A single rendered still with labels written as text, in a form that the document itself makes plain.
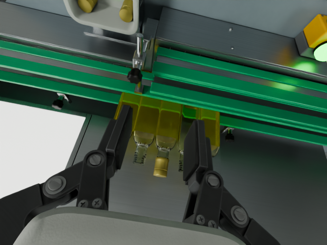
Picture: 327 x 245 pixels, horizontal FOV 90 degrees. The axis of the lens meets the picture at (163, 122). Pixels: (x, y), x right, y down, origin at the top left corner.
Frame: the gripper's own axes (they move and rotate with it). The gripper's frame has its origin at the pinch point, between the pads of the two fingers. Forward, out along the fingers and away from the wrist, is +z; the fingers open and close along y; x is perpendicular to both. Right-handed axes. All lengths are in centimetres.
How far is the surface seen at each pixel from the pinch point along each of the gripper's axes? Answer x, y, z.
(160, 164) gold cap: -26.5, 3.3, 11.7
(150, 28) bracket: -5.6, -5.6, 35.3
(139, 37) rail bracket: -3.1, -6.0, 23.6
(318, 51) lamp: -1.9, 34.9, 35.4
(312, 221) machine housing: -44, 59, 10
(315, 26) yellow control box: 1, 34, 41
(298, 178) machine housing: -40, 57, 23
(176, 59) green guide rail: -9.0, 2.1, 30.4
